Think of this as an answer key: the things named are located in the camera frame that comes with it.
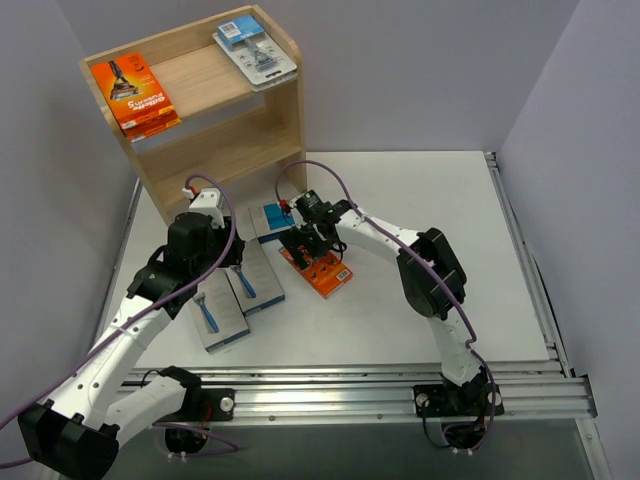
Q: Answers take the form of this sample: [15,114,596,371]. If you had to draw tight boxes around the orange razor cartridge pack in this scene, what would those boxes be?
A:
[279,247,353,299]

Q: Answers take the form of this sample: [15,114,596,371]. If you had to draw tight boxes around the grey harry's razor box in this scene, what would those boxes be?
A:
[226,239,285,316]
[189,269,250,352]

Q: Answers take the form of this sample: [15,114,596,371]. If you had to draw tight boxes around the orange Gillette Fusion box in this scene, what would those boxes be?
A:
[90,52,182,143]

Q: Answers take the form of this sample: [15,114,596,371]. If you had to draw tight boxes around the Gillette blue razor blister pack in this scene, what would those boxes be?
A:
[250,50,297,92]

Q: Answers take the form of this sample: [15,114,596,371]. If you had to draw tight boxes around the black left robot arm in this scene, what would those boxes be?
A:
[17,212,242,479]

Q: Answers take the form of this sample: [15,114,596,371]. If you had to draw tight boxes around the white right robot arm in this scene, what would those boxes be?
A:
[279,190,489,413]

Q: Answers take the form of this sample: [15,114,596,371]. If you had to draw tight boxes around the wooden two-tier shelf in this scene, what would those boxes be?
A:
[79,5,307,222]

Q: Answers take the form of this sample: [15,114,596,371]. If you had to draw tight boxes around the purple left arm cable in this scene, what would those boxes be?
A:
[0,173,241,466]

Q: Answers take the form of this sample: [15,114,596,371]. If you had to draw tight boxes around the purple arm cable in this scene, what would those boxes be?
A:
[274,160,501,446]
[0,173,241,466]

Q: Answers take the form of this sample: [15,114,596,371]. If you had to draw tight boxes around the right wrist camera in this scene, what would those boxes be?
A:
[278,196,299,215]

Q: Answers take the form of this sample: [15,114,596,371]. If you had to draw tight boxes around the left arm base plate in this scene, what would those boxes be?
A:
[175,388,236,424]

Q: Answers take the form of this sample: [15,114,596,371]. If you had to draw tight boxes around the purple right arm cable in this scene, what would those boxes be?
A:
[274,160,501,446]

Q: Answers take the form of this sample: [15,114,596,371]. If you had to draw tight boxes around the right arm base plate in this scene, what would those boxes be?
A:
[412,383,493,419]

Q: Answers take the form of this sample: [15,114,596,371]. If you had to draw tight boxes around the aluminium table frame rail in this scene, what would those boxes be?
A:
[54,149,599,429]

